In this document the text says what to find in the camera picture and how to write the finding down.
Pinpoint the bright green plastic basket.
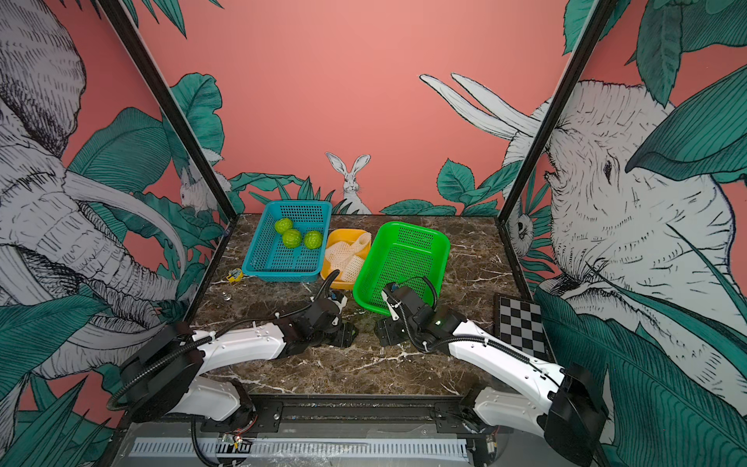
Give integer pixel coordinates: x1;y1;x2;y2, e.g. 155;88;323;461
352;221;451;316

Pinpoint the yellow plastic tub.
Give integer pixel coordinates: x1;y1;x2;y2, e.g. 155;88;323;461
320;229;373;290

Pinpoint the teal plastic basket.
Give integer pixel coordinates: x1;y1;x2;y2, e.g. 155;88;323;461
241;199;334;284

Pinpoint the white foam net sleeve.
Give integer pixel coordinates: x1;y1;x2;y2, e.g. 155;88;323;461
342;232;372;256

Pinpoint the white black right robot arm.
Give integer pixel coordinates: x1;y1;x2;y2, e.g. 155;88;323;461
379;283;609;466

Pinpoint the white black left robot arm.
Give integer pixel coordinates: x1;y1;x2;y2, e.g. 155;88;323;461
107;296;358;431

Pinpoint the white foam net in tub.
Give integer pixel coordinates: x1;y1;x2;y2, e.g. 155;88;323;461
325;241;365;283

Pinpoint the green custard apple right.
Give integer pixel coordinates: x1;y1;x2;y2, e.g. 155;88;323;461
303;231;324;250

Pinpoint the green custard apple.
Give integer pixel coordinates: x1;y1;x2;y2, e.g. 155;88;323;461
281;229;303;249
303;231;324;250
274;218;294;235

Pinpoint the green custard apple middle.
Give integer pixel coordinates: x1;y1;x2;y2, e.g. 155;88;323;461
281;229;303;249

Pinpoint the green custard apple back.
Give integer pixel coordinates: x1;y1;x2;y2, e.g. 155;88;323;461
274;218;294;235

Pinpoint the small yellow blue object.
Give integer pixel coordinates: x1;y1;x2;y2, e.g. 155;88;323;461
227;269;244;283

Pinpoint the black white checkerboard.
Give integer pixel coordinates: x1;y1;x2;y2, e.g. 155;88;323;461
493;294;554;363

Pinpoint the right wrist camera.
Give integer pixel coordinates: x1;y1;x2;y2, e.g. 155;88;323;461
381;289;401;321

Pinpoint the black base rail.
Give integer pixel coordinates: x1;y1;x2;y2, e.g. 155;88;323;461
200;392;591;439

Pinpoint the black right frame post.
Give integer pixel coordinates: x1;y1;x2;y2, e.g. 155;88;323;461
496;0;617;228

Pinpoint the black frame post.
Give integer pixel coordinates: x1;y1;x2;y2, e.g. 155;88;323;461
496;0;617;228
97;0;238;223

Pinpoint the black left frame post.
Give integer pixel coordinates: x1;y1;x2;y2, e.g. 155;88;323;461
97;0;238;223

